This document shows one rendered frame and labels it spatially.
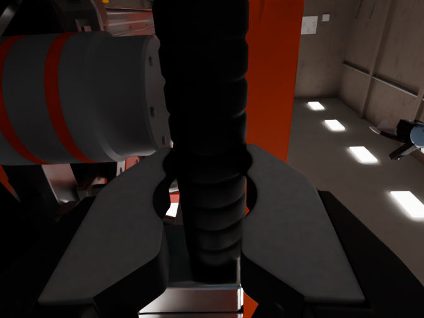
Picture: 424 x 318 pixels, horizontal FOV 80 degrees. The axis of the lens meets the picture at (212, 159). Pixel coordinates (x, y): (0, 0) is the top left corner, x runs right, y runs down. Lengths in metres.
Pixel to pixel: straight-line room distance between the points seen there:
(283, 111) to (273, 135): 0.08
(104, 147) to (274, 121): 0.59
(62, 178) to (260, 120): 0.55
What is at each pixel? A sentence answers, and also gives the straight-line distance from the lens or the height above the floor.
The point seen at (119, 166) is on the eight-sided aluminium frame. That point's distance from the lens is 0.55.
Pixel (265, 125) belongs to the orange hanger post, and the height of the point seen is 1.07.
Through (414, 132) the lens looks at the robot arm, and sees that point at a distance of 0.98.
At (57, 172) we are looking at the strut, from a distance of 0.39.
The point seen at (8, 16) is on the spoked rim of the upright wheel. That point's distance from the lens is 0.54.
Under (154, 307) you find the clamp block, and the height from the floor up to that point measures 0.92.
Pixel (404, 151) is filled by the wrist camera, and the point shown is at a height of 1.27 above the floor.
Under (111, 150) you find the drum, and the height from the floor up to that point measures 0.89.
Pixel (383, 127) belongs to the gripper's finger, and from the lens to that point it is 1.24.
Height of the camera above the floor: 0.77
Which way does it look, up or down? 30 degrees up
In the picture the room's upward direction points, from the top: 177 degrees clockwise
